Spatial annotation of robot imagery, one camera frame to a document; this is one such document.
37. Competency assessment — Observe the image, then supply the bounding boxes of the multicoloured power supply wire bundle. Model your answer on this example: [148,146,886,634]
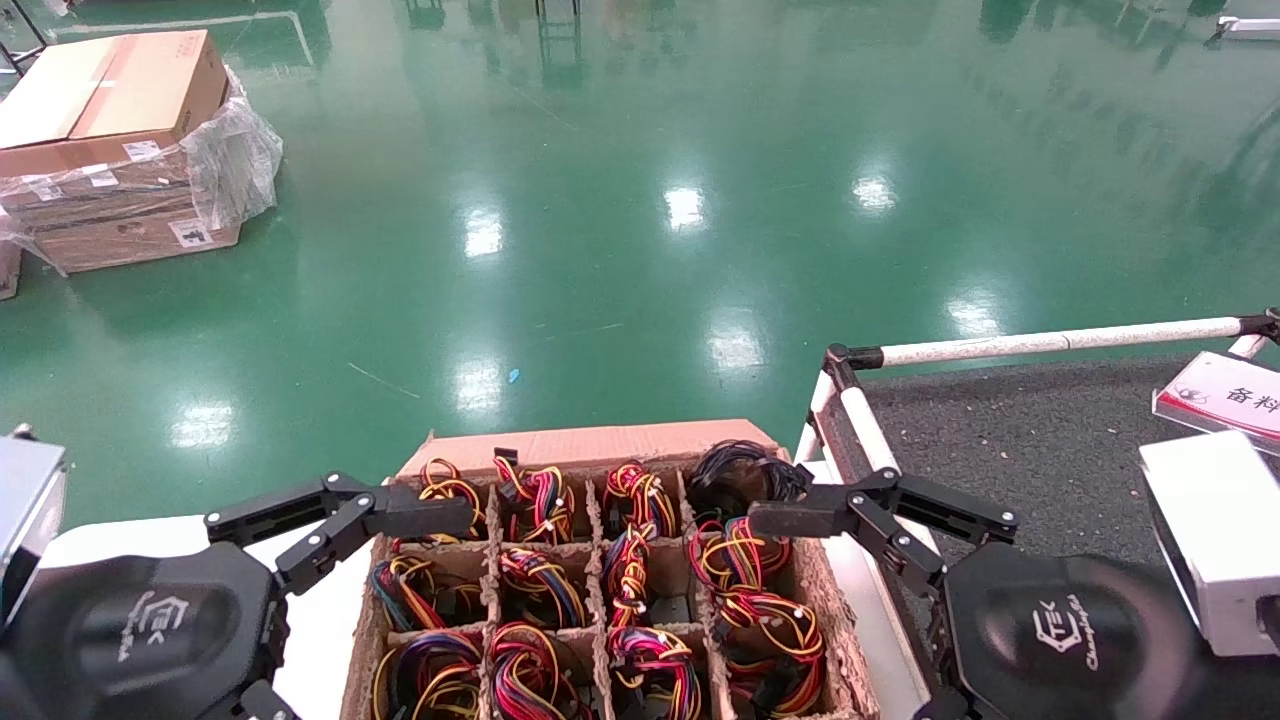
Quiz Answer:
[603,460,679,536]
[498,548,591,629]
[372,630,486,720]
[712,588,829,719]
[607,625,704,720]
[492,448,576,546]
[370,555,486,631]
[488,622,591,720]
[418,458,489,543]
[603,525,656,626]
[688,517,793,593]

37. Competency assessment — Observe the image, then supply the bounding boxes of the stack of cardboard boxes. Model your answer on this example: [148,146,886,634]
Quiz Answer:
[0,65,284,276]

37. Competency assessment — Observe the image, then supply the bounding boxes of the black stand leg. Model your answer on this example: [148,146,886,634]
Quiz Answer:
[0,0,48,79]

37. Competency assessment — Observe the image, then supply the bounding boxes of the wrapped cardboard box stack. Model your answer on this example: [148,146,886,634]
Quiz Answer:
[0,140,243,273]

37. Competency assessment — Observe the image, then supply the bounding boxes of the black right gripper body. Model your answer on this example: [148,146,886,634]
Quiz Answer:
[940,545,1216,720]

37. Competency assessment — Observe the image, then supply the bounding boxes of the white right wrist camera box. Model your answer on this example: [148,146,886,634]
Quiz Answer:
[1140,430,1280,658]

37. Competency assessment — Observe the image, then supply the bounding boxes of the black power supply wire bundle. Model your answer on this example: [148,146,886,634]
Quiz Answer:
[688,440,813,521]

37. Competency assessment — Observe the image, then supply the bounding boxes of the large brown cardboard box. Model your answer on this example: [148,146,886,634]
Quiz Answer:
[0,30,231,151]

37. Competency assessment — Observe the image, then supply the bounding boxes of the white red label sign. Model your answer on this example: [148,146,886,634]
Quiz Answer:
[1152,350,1280,444]

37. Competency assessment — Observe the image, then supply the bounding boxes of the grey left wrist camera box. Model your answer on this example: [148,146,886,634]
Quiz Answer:
[0,425,68,626]

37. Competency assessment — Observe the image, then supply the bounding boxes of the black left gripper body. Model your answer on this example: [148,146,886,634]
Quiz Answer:
[0,542,289,720]

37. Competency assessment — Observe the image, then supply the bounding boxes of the cardboard box with dividers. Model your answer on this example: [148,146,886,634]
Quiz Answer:
[340,418,883,720]

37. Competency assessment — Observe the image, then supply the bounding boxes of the white-railed cart with mat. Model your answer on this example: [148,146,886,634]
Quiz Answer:
[795,310,1280,561]

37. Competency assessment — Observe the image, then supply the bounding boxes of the white metal floor foot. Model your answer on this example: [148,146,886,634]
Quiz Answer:
[1205,14,1280,43]

